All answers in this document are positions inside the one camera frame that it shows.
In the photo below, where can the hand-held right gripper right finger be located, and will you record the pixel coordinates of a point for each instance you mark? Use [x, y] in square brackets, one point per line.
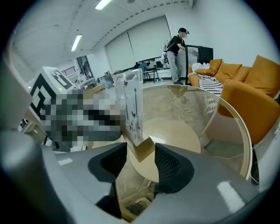
[197, 188]

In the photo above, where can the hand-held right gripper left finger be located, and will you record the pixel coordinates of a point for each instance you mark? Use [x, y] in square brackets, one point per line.
[74, 168]

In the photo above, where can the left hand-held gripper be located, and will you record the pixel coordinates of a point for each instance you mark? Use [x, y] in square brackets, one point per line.
[47, 92]

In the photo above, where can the clear acrylic sign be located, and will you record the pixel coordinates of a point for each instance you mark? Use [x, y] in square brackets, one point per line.
[131, 105]

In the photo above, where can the long ceiling light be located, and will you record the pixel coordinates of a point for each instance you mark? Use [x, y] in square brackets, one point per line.
[76, 42]
[102, 4]

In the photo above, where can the grey metal cabinet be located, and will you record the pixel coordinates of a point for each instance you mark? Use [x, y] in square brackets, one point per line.
[107, 81]

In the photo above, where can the blue chair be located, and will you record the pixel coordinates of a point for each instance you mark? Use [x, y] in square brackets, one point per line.
[143, 66]

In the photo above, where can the black white striped blanket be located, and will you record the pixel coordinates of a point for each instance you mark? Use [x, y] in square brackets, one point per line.
[210, 84]

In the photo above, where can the orange sofa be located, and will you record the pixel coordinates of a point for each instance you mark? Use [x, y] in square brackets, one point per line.
[251, 98]

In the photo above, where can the black chair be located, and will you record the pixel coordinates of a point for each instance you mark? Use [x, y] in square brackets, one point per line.
[153, 73]

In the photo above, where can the white crumpled cloth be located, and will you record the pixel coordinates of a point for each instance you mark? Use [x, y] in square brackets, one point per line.
[200, 65]

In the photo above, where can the black screen panel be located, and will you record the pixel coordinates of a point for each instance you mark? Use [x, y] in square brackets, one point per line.
[206, 54]

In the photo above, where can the black metal frame stand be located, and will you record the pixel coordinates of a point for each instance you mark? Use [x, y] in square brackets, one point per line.
[186, 65]

